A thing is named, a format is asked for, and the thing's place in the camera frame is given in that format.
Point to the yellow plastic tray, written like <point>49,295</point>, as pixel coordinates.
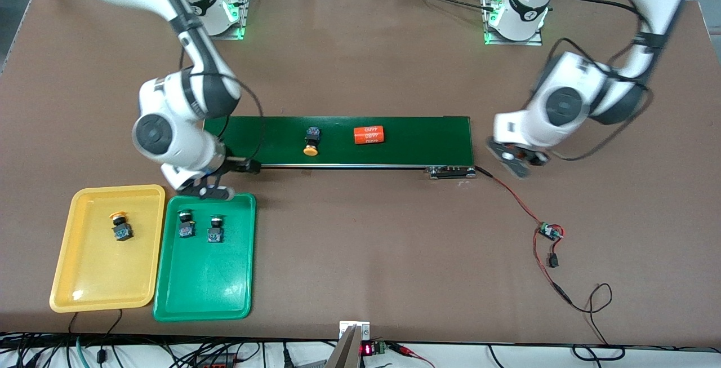
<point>96,278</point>

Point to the green push button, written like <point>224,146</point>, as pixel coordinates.
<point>186,226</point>
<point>215,231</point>

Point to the grey metal mount bracket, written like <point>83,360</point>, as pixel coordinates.
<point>346,351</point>

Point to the orange power strip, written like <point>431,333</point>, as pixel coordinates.
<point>217,362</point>

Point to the green terminal block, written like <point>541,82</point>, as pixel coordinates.
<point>380,348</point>

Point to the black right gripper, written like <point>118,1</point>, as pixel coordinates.
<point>248,166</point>

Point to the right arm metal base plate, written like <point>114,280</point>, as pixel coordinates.
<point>234,36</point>

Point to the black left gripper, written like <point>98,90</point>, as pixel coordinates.
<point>535,160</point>

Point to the yellow mushroom push button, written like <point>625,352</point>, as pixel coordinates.
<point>120,228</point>
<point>311,142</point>

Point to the green conveyor belt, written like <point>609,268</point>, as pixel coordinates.
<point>428,142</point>

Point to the small green circuit board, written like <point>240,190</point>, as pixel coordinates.
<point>547,231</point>

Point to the red digit display module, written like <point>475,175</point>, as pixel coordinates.
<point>366,349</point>

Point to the orange cylinder white print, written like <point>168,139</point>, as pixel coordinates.
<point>369,135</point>

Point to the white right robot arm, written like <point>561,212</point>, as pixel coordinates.
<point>186,154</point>

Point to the red clip lead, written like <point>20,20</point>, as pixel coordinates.
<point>408,352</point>

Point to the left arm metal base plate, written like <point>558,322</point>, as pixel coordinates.
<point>515,43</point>

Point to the green plastic tray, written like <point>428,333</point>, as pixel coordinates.
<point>208,283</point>

